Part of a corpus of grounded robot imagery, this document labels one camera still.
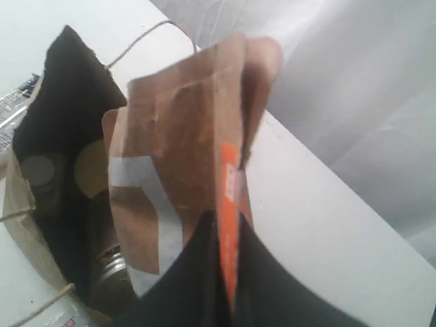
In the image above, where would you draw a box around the small white blue milk carton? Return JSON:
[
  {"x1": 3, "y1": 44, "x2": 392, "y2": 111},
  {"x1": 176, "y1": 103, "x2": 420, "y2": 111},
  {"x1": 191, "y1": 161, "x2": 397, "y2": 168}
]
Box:
[{"x1": 27, "y1": 300, "x2": 112, "y2": 327}]

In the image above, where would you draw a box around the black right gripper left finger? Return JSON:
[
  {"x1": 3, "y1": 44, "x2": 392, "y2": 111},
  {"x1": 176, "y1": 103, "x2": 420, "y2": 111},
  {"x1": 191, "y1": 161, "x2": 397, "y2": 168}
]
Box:
[{"x1": 114, "y1": 211, "x2": 232, "y2": 326}]

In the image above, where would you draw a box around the dark blue noodle packet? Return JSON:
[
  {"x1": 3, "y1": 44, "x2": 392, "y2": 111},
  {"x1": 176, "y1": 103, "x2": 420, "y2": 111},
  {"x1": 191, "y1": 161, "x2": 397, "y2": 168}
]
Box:
[{"x1": 1, "y1": 74, "x2": 40, "y2": 167}]

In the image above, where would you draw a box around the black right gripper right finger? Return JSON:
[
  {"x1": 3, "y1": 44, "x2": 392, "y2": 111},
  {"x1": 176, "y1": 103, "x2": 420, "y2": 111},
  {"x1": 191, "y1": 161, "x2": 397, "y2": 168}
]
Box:
[{"x1": 234, "y1": 214, "x2": 366, "y2": 327}]

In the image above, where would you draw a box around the brown paper bag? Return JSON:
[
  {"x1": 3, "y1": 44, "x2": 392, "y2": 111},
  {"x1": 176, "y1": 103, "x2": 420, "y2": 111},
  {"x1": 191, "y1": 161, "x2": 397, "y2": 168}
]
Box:
[{"x1": 1, "y1": 27, "x2": 127, "y2": 326}]

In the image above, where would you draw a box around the clear jar with gold lid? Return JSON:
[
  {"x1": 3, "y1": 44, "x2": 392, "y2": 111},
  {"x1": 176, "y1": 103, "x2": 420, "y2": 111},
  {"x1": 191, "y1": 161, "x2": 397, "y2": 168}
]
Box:
[{"x1": 74, "y1": 139, "x2": 108, "y2": 199}]

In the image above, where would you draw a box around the clear jar with metal lid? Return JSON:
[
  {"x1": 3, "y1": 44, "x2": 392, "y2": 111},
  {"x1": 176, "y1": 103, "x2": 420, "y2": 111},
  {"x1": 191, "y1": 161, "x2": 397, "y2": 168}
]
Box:
[{"x1": 90, "y1": 245, "x2": 136, "y2": 313}]

